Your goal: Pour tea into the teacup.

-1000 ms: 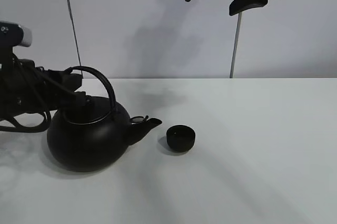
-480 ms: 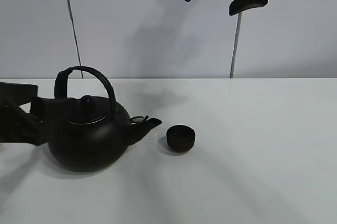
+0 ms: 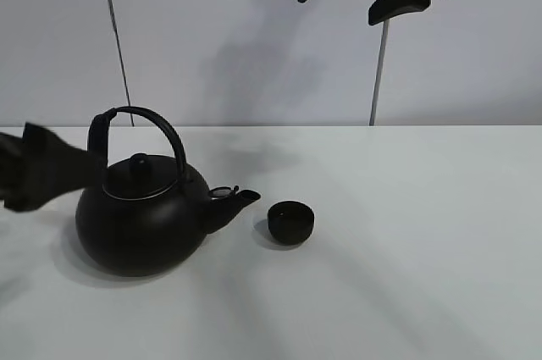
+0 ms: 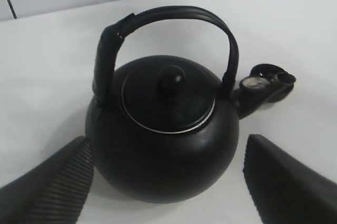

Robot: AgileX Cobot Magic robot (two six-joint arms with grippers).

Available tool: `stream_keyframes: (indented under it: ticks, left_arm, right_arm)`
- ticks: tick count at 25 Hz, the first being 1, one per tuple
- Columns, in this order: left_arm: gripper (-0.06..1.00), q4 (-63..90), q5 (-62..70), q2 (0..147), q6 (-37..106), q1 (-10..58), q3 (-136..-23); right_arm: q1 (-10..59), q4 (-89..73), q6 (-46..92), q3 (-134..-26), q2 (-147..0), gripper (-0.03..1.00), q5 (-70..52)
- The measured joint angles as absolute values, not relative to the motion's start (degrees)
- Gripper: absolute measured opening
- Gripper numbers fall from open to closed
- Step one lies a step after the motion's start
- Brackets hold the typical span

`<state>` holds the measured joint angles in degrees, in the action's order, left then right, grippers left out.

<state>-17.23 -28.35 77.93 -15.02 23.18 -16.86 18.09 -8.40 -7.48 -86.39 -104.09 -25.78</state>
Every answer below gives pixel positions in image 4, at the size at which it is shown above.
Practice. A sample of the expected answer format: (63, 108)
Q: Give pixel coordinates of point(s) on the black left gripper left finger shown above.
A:
(55, 191)

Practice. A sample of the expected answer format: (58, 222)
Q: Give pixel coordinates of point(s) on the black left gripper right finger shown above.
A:
(283, 189)

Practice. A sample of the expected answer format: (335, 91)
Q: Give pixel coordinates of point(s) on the small black teacup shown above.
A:
(281, 81)

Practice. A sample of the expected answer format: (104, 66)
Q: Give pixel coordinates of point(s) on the black round teapot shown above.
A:
(164, 128)

